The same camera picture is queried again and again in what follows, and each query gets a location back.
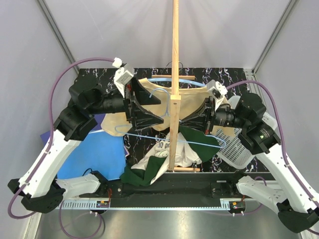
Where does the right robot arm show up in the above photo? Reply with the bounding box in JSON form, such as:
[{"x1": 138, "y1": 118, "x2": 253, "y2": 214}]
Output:
[{"x1": 180, "y1": 93, "x2": 319, "y2": 233}]

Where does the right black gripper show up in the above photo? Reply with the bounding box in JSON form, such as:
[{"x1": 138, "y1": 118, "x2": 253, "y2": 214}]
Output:
[{"x1": 180, "y1": 96, "x2": 249, "y2": 134}]

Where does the light blue wire hanger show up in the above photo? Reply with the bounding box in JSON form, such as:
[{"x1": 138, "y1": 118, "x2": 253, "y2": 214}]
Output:
[{"x1": 114, "y1": 88, "x2": 227, "y2": 149}]

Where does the white slotted cable duct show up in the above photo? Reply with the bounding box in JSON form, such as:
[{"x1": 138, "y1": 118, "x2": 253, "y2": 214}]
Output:
[{"x1": 57, "y1": 200, "x2": 110, "y2": 210}]

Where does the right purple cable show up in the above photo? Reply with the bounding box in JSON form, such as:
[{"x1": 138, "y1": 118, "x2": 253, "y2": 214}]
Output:
[{"x1": 225, "y1": 80, "x2": 319, "y2": 235}]

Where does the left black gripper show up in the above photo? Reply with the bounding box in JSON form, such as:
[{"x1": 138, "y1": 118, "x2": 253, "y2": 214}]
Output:
[{"x1": 88, "y1": 74, "x2": 164, "y2": 129}]

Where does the light blue plastic hanger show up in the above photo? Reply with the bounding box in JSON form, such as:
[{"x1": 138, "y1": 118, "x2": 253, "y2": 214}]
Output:
[{"x1": 147, "y1": 77, "x2": 206, "y2": 87}]

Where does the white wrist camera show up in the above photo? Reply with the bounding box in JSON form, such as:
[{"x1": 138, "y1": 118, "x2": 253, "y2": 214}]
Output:
[
  {"x1": 112, "y1": 57, "x2": 135, "y2": 98},
  {"x1": 206, "y1": 80, "x2": 228, "y2": 110}
]

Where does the wooden hanger stand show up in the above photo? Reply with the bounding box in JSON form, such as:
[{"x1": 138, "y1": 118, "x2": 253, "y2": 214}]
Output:
[{"x1": 151, "y1": 0, "x2": 200, "y2": 173}]

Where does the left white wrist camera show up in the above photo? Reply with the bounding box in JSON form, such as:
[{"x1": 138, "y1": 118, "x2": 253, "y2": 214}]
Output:
[{"x1": 112, "y1": 57, "x2": 135, "y2": 98}]

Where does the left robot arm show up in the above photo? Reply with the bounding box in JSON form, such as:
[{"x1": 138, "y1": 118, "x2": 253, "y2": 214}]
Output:
[{"x1": 8, "y1": 78, "x2": 163, "y2": 214}]

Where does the purple folder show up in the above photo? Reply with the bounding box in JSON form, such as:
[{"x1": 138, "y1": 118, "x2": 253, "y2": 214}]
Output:
[{"x1": 40, "y1": 114, "x2": 105, "y2": 145}]

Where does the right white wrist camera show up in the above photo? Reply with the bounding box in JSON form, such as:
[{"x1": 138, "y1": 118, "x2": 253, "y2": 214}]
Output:
[{"x1": 206, "y1": 80, "x2": 228, "y2": 110}]

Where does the blue folder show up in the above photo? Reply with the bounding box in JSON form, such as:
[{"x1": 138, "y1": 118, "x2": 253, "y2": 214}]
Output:
[{"x1": 57, "y1": 130, "x2": 126, "y2": 180}]

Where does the green and white t shirt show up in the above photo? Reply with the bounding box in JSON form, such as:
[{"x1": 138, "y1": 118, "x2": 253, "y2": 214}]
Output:
[{"x1": 120, "y1": 127, "x2": 220, "y2": 186}]

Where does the white plastic basket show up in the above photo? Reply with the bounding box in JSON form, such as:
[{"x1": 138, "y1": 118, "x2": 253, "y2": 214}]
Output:
[{"x1": 216, "y1": 96, "x2": 278, "y2": 169}]

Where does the black marbled mat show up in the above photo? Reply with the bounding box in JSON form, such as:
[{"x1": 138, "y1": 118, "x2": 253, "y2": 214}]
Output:
[{"x1": 72, "y1": 67, "x2": 275, "y2": 173}]

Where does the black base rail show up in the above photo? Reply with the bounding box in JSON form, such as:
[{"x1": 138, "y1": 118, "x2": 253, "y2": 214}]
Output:
[{"x1": 80, "y1": 172, "x2": 275, "y2": 209}]

